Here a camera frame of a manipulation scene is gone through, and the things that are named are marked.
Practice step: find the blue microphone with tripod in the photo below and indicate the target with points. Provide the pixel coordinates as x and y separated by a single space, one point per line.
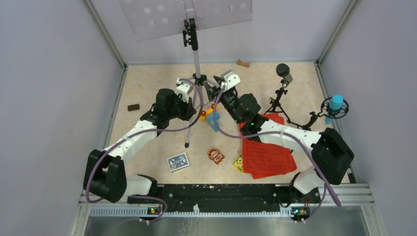
332 108

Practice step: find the white music stand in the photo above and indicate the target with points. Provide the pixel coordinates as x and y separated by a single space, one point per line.
152 19

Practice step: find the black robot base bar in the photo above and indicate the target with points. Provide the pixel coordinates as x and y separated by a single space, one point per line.
227 198

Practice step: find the yellow owl toy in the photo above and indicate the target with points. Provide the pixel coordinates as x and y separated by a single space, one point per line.
238 164

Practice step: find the red owl toy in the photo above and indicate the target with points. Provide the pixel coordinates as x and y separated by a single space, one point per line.
215 155

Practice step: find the wooden wedge block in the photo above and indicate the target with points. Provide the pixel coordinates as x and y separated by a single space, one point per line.
242 63

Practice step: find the red sheet music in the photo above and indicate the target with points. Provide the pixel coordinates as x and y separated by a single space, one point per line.
266 160

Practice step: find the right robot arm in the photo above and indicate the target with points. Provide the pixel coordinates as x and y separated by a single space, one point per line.
327 151

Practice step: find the toy brick car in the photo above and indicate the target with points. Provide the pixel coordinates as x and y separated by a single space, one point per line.
209 115

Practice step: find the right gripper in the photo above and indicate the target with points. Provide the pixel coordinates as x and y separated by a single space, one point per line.
213 91

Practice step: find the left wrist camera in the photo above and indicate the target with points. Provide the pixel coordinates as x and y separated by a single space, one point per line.
183 89

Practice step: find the blue playing card deck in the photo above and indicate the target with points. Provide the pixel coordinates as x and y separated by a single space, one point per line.
177 162

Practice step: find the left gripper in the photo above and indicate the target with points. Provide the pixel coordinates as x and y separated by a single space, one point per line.
190 111

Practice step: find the dark brown block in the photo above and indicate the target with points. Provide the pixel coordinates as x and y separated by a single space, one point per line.
133 107

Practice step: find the black microphone tripod stand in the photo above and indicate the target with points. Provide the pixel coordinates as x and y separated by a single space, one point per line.
283 71

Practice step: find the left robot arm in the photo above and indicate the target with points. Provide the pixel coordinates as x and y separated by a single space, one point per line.
105 172

